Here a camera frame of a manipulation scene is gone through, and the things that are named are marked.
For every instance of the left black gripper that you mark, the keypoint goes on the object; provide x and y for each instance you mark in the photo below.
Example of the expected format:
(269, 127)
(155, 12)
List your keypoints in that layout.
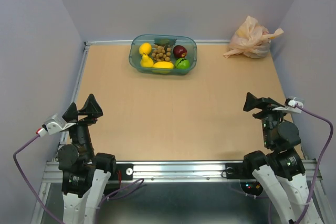
(91, 106)

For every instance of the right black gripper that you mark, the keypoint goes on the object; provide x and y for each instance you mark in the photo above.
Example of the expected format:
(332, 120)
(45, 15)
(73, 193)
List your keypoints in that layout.
(268, 104)

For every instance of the translucent orange plastic bag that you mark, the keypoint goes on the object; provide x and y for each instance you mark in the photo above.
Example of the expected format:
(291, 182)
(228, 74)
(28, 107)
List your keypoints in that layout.
(252, 40)

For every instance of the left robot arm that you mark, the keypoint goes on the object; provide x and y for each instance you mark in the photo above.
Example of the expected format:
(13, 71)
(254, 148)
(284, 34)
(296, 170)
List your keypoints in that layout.
(84, 172)

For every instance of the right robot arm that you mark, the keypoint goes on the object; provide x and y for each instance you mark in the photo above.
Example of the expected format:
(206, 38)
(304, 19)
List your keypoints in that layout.
(281, 173)

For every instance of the yellow pear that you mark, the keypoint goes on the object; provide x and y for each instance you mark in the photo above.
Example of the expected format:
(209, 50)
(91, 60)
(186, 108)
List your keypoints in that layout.
(146, 61)

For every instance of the green striped melon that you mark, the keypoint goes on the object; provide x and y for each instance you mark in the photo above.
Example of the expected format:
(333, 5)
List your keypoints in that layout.
(182, 63)

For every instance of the yellow lemon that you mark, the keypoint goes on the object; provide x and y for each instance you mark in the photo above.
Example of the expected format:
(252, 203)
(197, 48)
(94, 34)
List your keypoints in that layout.
(145, 48)

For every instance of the teal plastic basket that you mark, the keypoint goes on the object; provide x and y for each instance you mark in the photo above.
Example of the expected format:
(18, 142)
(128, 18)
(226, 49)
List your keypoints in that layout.
(189, 44)

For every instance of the dark red apple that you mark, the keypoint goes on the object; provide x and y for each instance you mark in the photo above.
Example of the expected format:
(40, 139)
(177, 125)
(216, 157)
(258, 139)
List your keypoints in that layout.
(179, 52)

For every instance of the yellow mango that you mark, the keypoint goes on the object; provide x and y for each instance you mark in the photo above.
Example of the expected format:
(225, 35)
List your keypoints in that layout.
(162, 67)

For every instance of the brown longan bunch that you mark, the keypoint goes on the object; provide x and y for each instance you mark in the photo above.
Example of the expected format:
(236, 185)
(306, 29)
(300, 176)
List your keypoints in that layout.
(161, 53)

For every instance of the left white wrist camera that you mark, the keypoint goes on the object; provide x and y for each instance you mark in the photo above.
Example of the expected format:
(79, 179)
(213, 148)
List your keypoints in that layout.
(53, 125)

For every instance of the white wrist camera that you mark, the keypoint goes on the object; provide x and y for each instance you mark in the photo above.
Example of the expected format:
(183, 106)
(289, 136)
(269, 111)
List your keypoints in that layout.
(292, 105)
(53, 125)

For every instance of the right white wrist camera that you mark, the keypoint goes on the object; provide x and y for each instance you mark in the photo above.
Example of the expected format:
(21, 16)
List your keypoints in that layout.
(292, 105)

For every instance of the aluminium front rail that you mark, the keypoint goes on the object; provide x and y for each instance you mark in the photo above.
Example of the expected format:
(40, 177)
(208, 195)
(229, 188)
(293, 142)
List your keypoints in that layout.
(178, 171)

